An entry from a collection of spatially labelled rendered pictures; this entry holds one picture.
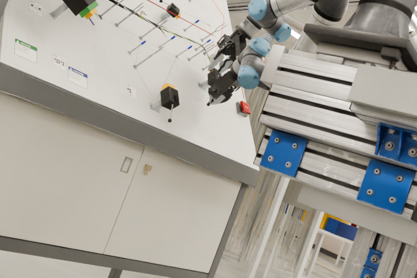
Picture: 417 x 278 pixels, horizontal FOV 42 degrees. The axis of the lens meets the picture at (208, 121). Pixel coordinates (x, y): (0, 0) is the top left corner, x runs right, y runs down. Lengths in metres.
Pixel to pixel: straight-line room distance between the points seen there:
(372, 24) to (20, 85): 0.94
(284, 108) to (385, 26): 0.27
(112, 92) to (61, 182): 0.33
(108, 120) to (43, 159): 0.23
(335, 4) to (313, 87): 0.53
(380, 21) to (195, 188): 1.15
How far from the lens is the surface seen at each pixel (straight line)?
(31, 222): 1.74
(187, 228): 2.12
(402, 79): 0.97
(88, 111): 1.68
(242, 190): 2.27
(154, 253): 2.06
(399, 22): 1.19
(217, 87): 1.95
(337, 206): 1.22
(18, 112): 1.63
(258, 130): 2.96
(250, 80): 1.80
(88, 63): 1.77
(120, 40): 1.95
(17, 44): 1.62
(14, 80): 1.57
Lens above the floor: 0.80
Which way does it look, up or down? 5 degrees up
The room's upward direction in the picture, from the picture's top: 21 degrees clockwise
